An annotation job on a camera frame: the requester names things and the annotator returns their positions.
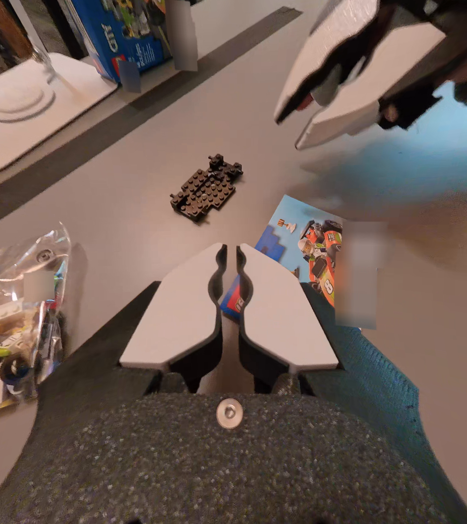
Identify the lego instruction booklet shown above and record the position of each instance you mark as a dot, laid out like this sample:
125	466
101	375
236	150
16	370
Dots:
299	233

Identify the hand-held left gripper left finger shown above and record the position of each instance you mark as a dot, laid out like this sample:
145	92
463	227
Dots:
176	323

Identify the blue lego set box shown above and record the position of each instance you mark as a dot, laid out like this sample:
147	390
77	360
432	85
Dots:
119	33

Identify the black lego chassis piece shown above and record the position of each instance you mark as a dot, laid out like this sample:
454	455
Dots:
205	188

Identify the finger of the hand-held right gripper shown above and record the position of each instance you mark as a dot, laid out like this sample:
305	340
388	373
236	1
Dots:
364	98
324	41

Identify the clear bag of lego pieces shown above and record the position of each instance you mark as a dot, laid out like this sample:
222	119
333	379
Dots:
20	327

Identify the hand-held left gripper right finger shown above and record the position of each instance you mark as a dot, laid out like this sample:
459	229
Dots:
291	323

